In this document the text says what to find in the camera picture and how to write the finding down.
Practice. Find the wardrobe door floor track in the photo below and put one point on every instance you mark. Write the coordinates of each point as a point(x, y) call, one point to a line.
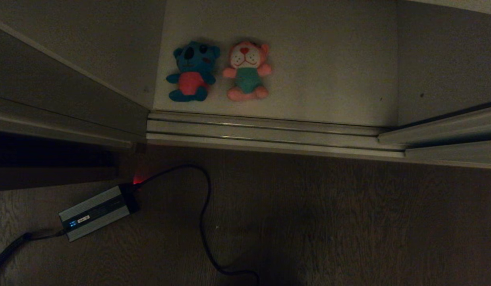
point(265, 133)

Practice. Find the sliding wardrobe door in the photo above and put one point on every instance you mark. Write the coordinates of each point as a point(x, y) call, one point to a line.
point(448, 131)
point(51, 91)

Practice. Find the pink plush bear toy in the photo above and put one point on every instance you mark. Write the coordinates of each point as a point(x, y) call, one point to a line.
point(247, 77)

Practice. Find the blue plush bear toy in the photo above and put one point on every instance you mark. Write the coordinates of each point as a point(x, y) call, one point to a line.
point(192, 81)

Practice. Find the silver power adapter box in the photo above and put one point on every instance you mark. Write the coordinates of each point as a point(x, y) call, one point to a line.
point(95, 213)

